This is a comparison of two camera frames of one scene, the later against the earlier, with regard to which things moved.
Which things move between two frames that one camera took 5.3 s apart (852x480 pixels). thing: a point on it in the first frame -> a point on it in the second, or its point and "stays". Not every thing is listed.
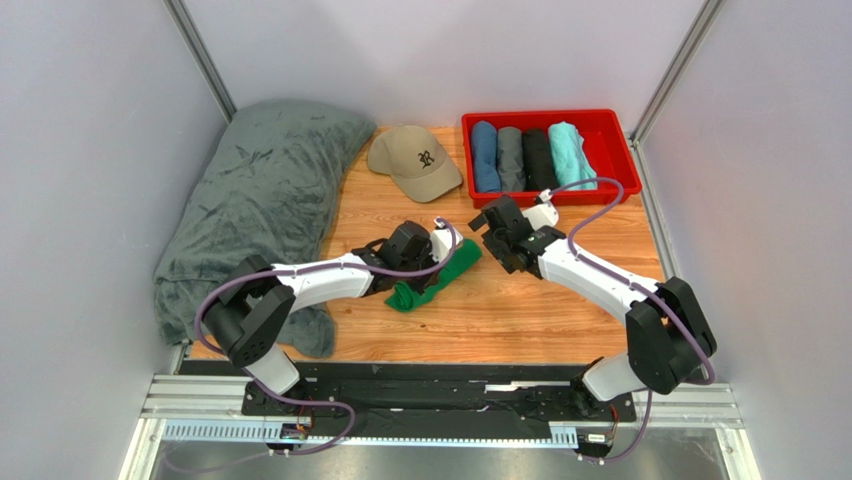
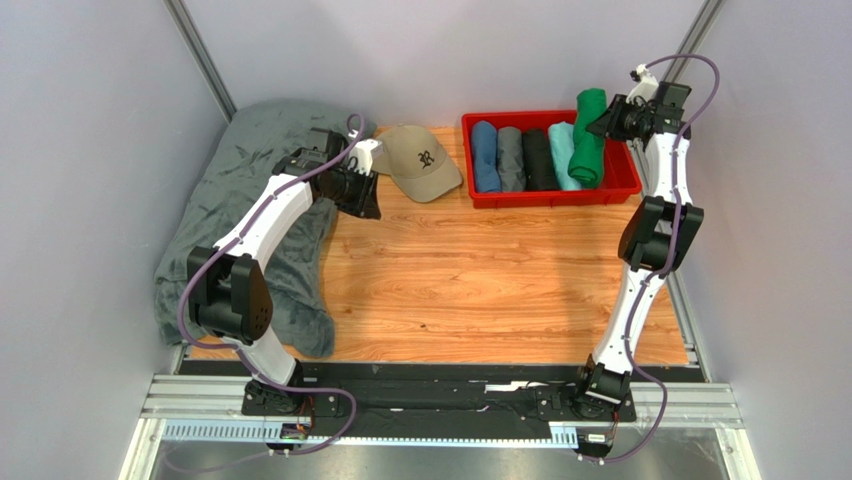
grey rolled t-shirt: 511,159 stays
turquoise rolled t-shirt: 570,160 stays
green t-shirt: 405,294 -> 587,164
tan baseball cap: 416,160 stays
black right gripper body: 497,241 -> 614,118
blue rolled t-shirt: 485,157 stays
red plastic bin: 606,141 stays
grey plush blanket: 261,185 stays
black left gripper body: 424,260 -> 350,190
